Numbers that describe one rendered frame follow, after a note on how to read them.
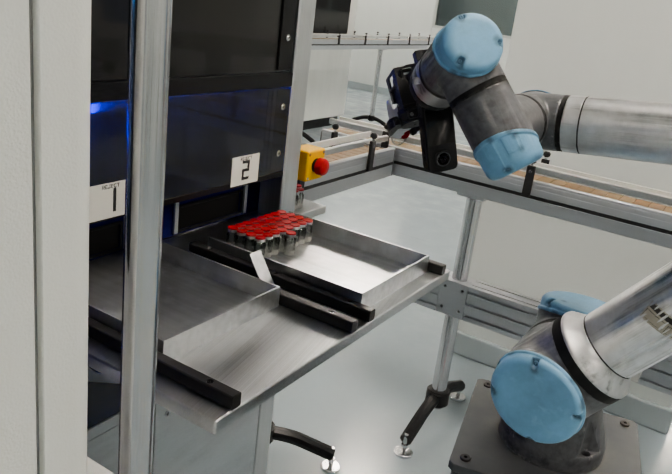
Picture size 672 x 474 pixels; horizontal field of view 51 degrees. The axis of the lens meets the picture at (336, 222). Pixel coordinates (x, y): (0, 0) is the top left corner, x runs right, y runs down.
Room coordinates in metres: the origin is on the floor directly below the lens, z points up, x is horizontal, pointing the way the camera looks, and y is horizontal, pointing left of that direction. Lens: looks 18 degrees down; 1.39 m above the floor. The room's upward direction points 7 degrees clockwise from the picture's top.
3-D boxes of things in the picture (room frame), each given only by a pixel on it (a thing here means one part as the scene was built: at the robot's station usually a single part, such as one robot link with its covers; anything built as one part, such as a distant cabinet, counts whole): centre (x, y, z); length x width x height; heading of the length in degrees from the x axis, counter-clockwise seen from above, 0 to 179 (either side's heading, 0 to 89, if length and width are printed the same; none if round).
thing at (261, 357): (1.15, 0.14, 0.87); 0.70 x 0.48 x 0.02; 150
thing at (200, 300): (1.04, 0.29, 0.90); 0.34 x 0.26 x 0.04; 60
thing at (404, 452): (2.12, -0.42, 0.07); 0.50 x 0.08 x 0.14; 150
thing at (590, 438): (0.91, -0.36, 0.84); 0.15 x 0.15 x 0.10
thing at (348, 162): (1.92, 0.07, 0.92); 0.69 x 0.16 x 0.16; 150
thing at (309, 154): (1.61, 0.09, 0.99); 0.08 x 0.07 x 0.07; 60
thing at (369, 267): (1.27, 0.02, 0.90); 0.34 x 0.26 x 0.04; 60
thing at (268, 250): (1.32, 0.10, 0.90); 0.18 x 0.02 x 0.05; 150
